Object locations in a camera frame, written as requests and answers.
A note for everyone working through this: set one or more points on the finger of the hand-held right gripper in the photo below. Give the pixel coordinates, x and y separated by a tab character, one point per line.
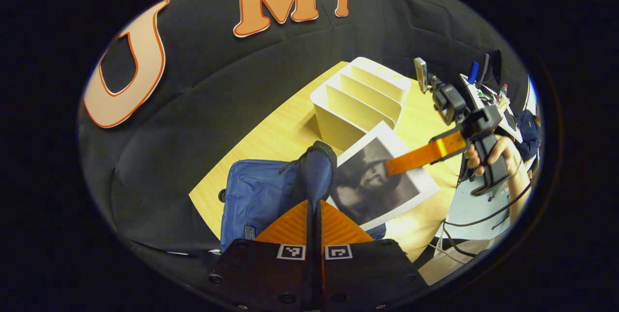
425	153

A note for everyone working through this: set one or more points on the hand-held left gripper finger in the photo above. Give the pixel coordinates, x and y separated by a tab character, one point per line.
318	254
310	254

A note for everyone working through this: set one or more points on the black and white book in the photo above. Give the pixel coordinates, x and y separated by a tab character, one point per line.
367	191

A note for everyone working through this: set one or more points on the blue schoolbag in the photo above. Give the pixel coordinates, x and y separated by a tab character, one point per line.
261	196

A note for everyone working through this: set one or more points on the white bookshelf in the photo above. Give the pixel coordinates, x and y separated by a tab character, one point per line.
358	109

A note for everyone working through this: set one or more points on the white background desk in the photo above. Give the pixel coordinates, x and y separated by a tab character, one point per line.
483	96

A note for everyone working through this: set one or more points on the small red-capped bottle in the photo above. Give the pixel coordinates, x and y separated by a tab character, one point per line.
503	89

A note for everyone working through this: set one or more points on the blue upright item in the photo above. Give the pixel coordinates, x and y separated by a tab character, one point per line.
473	72

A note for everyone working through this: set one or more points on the black monitor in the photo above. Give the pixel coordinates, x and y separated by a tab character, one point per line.
493	65

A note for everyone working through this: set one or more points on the black desk grommet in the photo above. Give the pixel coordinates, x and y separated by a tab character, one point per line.
222	195

